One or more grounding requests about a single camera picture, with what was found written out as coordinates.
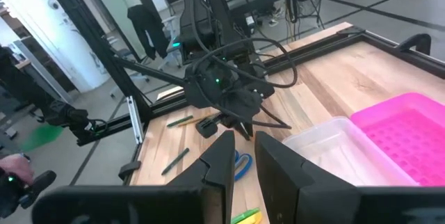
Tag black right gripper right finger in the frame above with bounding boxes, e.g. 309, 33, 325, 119
254, 131, 445, 224

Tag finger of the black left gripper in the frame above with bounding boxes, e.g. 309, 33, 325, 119
195, 118, 220, 139
232, 121, 254, 142

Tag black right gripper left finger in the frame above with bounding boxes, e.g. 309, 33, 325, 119
31, 129, 236, 224

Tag dark green pencil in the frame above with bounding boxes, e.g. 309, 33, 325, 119
165, 115, 194, 129

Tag blue handled scissors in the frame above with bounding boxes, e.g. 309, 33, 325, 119
233, 150, 254, 182

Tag dark green crayon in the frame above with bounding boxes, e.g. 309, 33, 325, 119
161, 147, 191, 176

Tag light green highlighter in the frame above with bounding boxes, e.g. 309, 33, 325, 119
230, 207, 261, 224

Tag clear box with pink lid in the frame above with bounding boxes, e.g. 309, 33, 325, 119
282, 92, 445, 187

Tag black table clamp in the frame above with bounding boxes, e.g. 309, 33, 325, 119
118, 160, 143, 180

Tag black handheld controller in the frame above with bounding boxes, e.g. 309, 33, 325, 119
0, 170, 58, 220

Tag person's hand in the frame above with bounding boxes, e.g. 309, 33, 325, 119
0, 153, 35, 185

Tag silver aluminium bracket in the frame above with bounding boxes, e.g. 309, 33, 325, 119
126, 95, 145, 145

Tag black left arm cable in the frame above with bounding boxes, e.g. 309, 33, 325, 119
189, 0, 299, 130

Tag black curved handle clamp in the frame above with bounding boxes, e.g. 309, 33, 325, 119
396, 33, 432, 56

